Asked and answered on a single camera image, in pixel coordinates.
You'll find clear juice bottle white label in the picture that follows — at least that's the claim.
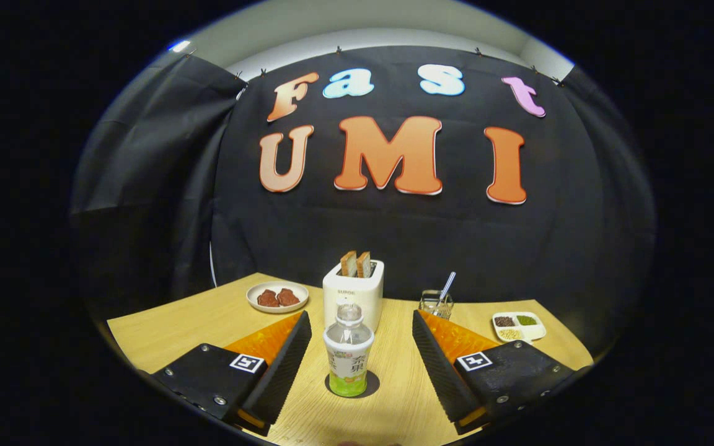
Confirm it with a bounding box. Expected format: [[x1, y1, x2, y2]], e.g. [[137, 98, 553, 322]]
[[323, 296, 375, 398]]

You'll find dark brown round coaster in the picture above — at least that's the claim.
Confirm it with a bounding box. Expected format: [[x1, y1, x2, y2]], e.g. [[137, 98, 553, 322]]
[[325, 370, 381, 398]]

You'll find small glass holder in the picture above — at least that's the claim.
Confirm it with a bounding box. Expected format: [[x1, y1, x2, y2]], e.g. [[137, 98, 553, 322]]
[[419, 290, 454, 320]]

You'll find black backdrop cloth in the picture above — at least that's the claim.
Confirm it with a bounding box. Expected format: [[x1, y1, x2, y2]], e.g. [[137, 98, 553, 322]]
[[71, 45, 656, 360]]

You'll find white toaster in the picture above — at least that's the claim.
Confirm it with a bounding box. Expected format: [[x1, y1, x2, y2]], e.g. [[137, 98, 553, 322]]
[[323, 260, 385, 334]]

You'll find round white plate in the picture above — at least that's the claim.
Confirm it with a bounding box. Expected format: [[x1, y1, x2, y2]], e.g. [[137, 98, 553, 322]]
[[246, 281, 309, 314]]

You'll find wooden table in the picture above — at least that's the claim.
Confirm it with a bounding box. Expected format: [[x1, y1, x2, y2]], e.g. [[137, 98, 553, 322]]
[[107, 273, 594, 446]]

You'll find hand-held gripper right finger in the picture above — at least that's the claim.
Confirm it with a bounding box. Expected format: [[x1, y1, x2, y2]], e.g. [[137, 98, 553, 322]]
[[412, 310, 581, 435]]

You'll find divided white dish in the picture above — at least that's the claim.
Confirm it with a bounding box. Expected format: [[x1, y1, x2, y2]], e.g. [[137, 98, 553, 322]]
[[492, 312, 547, 343]]

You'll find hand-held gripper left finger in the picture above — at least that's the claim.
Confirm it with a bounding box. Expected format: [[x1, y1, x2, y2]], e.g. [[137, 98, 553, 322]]
[[149, 311, 312, 436]]

